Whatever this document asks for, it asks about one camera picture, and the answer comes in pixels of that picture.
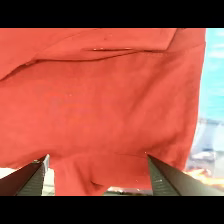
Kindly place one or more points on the red garment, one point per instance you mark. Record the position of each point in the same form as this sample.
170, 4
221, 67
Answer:
100, 106

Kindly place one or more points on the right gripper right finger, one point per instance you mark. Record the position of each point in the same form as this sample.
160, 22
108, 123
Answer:
173, 183

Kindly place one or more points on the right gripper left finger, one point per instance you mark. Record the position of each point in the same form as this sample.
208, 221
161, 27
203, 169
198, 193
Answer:
23, 181

